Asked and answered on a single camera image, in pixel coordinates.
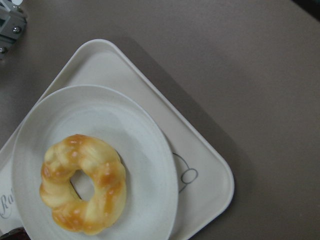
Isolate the glazed twisted ring donut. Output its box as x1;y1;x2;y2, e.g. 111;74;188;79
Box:
39;134;127;235

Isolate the cream rectangular tray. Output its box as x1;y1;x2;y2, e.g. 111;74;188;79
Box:
0;39;235;240

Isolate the white round plate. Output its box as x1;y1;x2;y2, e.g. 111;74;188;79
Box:
12;85;178;240

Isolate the dark red object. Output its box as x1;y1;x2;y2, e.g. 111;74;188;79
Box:
0;227;30;240

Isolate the grey metal bracket with screws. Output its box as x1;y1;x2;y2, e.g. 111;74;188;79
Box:
0;0;27;60

